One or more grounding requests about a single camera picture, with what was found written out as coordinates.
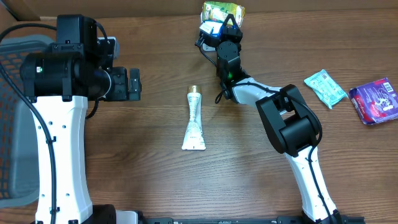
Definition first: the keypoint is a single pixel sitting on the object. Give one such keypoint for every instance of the teal wet wipes pack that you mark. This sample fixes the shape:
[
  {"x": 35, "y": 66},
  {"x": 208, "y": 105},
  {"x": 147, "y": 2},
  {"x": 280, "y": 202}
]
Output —
[{"x": 327, "y": 90}]

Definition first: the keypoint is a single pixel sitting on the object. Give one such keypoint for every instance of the purple sanitary pad pack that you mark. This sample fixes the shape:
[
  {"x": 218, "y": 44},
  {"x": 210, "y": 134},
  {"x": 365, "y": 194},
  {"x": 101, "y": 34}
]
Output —
[{"x": 375, "y": 102}]

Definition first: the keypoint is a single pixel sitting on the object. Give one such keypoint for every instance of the green gold snack packet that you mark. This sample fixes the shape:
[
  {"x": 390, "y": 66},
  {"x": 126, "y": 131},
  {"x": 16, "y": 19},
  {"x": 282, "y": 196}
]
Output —
[{"x": 218, "y": 12}]

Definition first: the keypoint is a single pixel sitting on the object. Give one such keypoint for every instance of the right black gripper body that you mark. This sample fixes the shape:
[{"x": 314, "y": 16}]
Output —
[{"x": 226, "y": 35}]

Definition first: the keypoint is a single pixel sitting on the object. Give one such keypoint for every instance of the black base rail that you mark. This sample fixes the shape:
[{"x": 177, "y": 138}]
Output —
[{"x": 279, "y": 220}]

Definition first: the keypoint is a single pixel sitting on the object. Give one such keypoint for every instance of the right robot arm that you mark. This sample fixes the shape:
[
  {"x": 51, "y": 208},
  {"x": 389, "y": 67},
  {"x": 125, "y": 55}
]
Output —
[{"x": 291, "y": 126}]

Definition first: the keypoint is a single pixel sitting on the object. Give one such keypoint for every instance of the cardboard back panel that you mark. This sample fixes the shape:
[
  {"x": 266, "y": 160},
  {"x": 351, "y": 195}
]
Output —
[{"x": 31, "y": 10}]

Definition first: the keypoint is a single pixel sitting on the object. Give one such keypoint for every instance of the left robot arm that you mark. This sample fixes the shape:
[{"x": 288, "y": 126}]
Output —
[{"x": 58, "y": 84}]

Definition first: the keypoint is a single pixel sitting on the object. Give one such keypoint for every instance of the white barcode scanner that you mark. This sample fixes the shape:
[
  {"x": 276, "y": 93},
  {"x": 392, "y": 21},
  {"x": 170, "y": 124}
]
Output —
[{"x": 207, "y": 48}]

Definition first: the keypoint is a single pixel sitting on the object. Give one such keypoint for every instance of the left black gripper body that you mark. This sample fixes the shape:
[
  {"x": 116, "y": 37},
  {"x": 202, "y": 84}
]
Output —
[{"x": 119, "y": 88}]

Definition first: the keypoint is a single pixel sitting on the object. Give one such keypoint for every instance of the white tube gold cap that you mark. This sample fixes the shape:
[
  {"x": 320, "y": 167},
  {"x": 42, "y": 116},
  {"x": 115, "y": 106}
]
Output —
[{"x": 194, "y": 139}]

